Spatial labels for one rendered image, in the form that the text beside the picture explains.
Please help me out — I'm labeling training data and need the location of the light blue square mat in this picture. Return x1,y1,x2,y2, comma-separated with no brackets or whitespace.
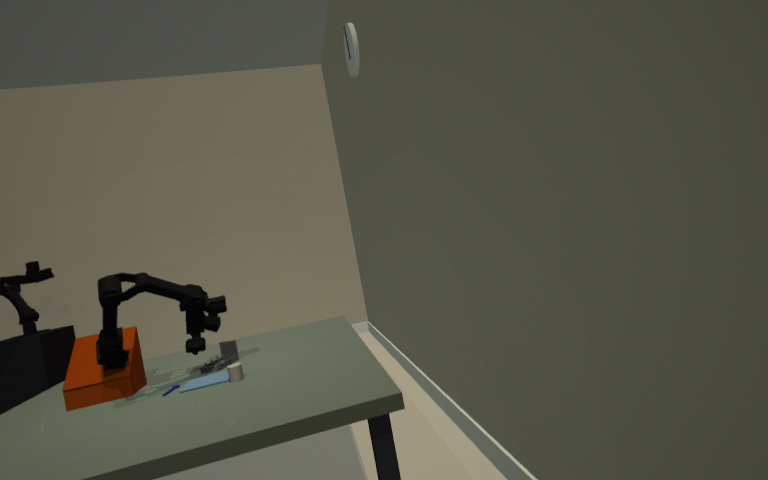
179,371,229,393

